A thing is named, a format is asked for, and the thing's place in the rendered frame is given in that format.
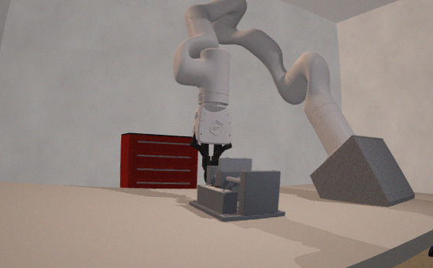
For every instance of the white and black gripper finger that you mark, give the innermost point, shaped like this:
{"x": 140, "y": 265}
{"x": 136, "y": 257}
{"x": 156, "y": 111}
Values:
{"x": 203, "y": 149}
{"x": 218, "y": 150}

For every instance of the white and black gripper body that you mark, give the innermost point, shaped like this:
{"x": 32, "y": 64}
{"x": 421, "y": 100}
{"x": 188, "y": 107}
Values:
{"x": 216, "y": 125}

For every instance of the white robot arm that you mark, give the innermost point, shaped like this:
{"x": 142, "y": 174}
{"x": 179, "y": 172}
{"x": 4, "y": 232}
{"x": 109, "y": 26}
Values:
{"x": 308, "y": 79}

